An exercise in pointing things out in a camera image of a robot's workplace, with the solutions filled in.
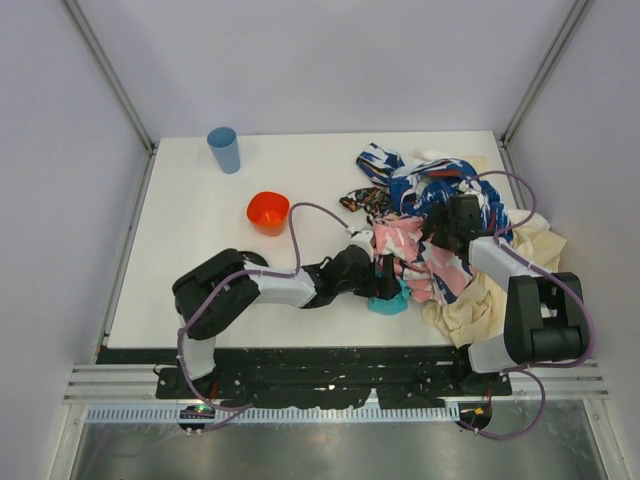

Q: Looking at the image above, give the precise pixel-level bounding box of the pink navy patterned cloth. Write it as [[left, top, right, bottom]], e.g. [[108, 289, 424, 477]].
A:
[[372, 215, 475, 306]]

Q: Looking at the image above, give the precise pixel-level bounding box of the aluminium frame post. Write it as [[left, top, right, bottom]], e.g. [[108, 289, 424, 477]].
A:
[[499, 0, 595, 149], [62, 0, 159, 154]]

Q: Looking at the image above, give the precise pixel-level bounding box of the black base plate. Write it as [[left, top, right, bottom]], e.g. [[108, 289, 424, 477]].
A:
[[97, 346, 512, 410]]

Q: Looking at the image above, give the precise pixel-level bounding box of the white slotted cable duct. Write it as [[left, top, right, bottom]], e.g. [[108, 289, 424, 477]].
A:
[[86, 403, 460, 424]]

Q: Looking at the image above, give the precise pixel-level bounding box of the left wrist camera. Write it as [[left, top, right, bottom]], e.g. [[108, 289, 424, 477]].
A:
[[350, 229, 375, 259]]

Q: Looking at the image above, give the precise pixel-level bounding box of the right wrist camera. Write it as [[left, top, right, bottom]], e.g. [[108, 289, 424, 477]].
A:
[[457, 180, 482, 196]]

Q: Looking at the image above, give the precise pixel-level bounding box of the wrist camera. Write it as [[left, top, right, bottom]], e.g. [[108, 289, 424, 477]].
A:
[[457, 180, 482, 196], [350, 229, 375, 259]]

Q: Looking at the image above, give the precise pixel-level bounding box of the left aluminium frame post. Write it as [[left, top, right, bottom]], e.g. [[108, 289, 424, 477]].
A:
[[62, 0, 159, 154]]

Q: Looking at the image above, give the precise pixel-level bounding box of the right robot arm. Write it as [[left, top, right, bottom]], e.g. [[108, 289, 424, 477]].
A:
[[422, 194, 593, 394]]

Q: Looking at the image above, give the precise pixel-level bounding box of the aluminium front rail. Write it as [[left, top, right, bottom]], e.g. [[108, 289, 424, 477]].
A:
[[63, 361, 610, 404]]

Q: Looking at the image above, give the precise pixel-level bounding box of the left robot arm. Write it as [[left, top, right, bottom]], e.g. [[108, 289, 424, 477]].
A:
[[172, 245, 403, 399]]

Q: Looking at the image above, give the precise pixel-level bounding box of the orange plastic bowl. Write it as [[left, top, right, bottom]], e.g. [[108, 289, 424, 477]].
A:
[[246, 191, 290, 236]]

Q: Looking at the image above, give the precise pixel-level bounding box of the right aluminium frame post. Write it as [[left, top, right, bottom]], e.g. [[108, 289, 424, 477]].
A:
[[499, 0, 595, 149]]

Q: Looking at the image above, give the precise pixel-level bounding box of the turquoise cloth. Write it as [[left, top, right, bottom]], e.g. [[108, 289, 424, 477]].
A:
[[367, 279, 410, 316]]

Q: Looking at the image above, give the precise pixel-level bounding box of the black round disc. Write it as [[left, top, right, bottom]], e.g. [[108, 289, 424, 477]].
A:
[[239, 251, 269, 267]]

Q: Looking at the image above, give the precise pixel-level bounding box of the black orange patterned cloth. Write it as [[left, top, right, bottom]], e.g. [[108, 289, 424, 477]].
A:
[[339, 186, 395, 225]]

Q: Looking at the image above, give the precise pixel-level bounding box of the blue white red patterned cloth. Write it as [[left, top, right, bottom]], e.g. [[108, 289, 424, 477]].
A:
[[356, 143, 510, 231]]

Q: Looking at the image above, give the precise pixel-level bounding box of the cream yellow cloth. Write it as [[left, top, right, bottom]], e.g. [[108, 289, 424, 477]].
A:
[[421, 213, 567, 347]]

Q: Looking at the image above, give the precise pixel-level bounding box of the light blue plastic cup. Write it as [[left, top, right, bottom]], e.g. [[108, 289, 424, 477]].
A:
[[207, 127, 241, 174]]

